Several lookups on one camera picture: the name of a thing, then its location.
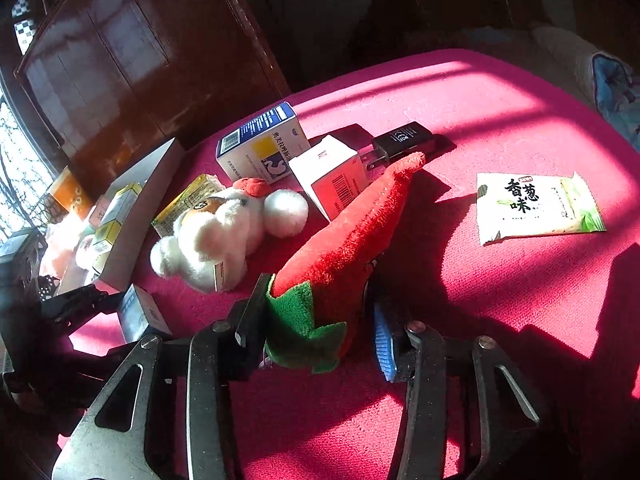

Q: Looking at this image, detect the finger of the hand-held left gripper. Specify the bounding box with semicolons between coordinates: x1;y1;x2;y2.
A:
40;284;123;333

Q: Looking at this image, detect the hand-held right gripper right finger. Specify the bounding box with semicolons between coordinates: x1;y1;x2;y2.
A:
372;300;551;480

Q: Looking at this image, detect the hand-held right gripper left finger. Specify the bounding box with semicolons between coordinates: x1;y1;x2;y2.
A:
50;272;273;480

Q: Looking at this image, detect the white plush bear toy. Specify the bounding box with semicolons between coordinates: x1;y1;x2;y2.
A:
150;177;309;293

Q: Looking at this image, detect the red green plush toy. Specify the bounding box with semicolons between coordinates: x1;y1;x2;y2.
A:
264;151;427;375

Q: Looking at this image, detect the white cardboard storage box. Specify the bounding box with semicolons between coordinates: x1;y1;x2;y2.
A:
30;137;187;293

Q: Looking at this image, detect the blue white medicine box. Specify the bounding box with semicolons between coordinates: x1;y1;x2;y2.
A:
216;101;313;186

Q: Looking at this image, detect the small blue white box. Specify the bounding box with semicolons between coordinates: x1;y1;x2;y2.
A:
119;285;172;343

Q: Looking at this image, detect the yellow white medicine box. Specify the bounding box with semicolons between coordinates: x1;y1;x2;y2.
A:
92;220;123;273
100;182;143;226

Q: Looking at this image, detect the orange box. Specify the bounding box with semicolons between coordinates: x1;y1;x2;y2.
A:
47;167;96;221

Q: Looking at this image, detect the window with grille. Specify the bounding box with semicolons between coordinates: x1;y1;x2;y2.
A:
0;85;56;246

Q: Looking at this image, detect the yellow green box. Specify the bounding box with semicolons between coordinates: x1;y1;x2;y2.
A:
151;174;223;238

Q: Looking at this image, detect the white pink small box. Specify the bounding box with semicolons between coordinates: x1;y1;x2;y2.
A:
288;135;361;222

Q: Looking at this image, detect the green white snack packet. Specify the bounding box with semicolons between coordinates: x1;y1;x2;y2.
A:
475;171;607;247

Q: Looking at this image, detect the black charger adapter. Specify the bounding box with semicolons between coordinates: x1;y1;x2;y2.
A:
357;121;436;186

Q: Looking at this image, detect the red-brown wooden cabinet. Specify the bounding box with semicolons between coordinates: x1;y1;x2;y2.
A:
14;0;291;181

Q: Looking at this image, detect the checkered black white board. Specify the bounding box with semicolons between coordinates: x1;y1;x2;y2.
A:
10;0;41;53

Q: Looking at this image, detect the white rolled quilt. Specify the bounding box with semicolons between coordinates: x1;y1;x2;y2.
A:
532;25;601;111

